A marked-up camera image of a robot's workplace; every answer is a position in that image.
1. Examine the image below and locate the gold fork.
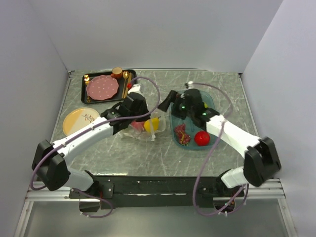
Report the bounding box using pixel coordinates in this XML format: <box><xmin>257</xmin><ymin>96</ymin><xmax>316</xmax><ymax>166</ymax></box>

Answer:
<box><xmin>84</xmin><ymin>75</ymin><xmax>91</xmax><ymax>103</ymax></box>

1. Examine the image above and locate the clear polka dot zip bag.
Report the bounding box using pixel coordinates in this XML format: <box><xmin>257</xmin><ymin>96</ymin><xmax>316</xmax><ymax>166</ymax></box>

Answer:
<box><xmin>119</xmin><ymin>110</ymin><xmax>166</xmax><ymax>141</ymax></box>

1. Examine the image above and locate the orange cup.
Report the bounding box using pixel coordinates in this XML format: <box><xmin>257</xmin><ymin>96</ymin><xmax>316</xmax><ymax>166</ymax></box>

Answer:
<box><xmin>111</xmin><ymin>67</ymin><xmax>123</xmax><ymax>79</ymax></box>

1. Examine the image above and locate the red grape bunch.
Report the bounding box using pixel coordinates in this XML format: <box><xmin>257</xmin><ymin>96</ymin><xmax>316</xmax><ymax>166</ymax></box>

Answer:
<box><xmin>174</xmin><ymin>123</ymin><xmax>191</xmax><ymax>146</ymax></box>

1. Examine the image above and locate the gold spoon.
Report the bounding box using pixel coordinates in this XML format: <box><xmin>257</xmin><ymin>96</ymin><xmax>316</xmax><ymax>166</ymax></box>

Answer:
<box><xmin>122</xmin><ymin>71</ymin><xmax>130</xmax><ymax>98</ymax></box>

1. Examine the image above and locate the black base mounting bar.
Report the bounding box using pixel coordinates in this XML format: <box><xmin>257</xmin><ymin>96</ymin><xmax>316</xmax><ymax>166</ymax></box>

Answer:
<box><xmin>66</xmin><ymin>172</ymin><xmax>244</xmax><ymax>211</ymax></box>

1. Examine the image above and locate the teal plastic fruit tray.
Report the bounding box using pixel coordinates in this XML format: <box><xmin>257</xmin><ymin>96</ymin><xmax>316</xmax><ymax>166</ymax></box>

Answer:
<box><xmin>166</xmin><ymin>90</ymin><xmax>219</xmax><ymax>150</ymax></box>

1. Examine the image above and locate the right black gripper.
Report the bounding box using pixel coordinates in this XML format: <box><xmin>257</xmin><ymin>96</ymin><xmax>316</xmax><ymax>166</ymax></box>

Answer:
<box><xmin>158</xmin><ymin>90</ymin><xmax>195</xmax><ymax>120</ymax></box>

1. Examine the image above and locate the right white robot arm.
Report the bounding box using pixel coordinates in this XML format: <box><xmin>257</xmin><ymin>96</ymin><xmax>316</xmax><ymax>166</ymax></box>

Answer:
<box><xmin>158</xmin><ymin>88</ymin><xmax>281</xmax><ymax>197</ymax></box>

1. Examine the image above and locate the aluminium frame rail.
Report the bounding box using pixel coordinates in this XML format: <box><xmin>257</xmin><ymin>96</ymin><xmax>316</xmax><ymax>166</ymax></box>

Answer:
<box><xmin>25</xmin><ymin>180</ymin><xmax>75</xmax><ymax>201</ymax></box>

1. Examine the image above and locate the black serving tray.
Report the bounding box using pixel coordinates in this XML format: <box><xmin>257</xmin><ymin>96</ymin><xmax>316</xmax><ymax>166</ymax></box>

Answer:
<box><xmin>81</xmin><ymin>71</ymin><xmax>129</xmax><ymax>105</ymax></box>

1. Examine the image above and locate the red apple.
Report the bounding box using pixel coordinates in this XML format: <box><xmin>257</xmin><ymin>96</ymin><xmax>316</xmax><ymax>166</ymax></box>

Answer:
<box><xmin>194</xmin><ymin>131</ymin><xmax>210</xmax><ymax>147</ymax></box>
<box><xmin>131</xmin><ymin>121</ymin><xmax>145</xmax><ymax>133</ymax></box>

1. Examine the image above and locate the pink polka dot plate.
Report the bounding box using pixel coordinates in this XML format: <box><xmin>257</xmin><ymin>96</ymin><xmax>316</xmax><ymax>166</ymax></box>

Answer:
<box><xmin>87</xmin><ymin>75</ymin><xmax>119</xmax><ymax>101</ymax></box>

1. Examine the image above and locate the yellow floral plate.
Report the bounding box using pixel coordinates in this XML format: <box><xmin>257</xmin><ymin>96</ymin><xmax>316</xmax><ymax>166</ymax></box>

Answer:
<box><xmin>63</xmin><ymin>107</ymin><xmax>99</xmax><ymax>136</ymax></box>

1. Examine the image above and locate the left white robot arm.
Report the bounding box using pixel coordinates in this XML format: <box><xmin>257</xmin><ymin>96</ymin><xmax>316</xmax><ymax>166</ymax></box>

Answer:
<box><xmin>32</xmin><ymin>92</ymin><xmax>149</xmax><ymax>198</ymax></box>

